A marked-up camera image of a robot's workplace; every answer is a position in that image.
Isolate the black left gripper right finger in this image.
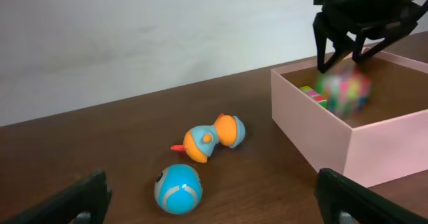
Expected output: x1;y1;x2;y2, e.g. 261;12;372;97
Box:
314;168;427;224

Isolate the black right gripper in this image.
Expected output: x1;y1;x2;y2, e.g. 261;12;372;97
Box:
313;0;427;74

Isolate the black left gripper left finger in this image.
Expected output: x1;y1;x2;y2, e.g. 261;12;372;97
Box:
4;171;112;224

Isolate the Rubik's cube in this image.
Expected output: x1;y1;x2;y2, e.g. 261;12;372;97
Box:
300;86;328;108
315;68;371;119

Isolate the pink cardboard box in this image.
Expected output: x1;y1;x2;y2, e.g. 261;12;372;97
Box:
271;51;427;187

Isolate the blue ball toy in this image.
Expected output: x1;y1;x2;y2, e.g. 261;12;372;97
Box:
154;164;203;215

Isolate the orange blue duck toy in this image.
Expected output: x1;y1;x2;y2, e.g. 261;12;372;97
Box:
171;114;246;163

